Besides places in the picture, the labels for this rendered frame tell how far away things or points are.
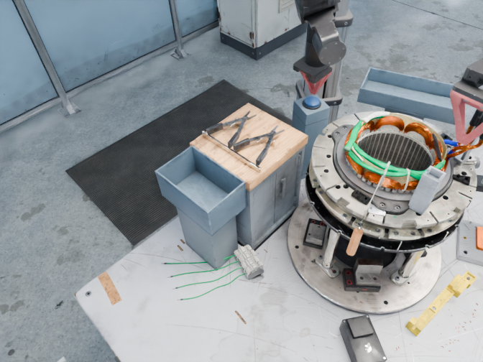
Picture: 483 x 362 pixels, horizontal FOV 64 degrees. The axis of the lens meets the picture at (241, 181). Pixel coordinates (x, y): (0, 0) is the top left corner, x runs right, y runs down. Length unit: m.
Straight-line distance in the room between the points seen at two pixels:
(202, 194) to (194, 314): 0.29
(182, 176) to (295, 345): 0.46
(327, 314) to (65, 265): 1.47
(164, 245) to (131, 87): 2.13
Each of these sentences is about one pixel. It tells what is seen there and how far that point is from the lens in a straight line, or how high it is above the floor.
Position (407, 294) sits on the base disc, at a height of 0.80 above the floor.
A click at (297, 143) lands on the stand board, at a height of 1.07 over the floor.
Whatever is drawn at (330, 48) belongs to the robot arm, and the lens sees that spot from 0.84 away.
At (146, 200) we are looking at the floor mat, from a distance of 2.20.
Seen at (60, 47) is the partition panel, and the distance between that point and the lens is 2.82.
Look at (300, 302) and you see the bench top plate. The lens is 0.97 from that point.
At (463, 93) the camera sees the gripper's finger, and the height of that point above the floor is 1.38.
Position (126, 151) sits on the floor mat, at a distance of 2.52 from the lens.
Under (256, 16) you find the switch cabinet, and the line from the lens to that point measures 3.04.
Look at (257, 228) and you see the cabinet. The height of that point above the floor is 0.86.
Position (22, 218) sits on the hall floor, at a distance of 2.42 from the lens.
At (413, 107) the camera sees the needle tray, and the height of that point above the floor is 1.04.
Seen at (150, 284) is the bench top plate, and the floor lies 0.78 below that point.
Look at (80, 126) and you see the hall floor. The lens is 2.84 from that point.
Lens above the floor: 1.66
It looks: 49 degrees down
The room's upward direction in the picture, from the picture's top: 3 degrees counter-clockwise
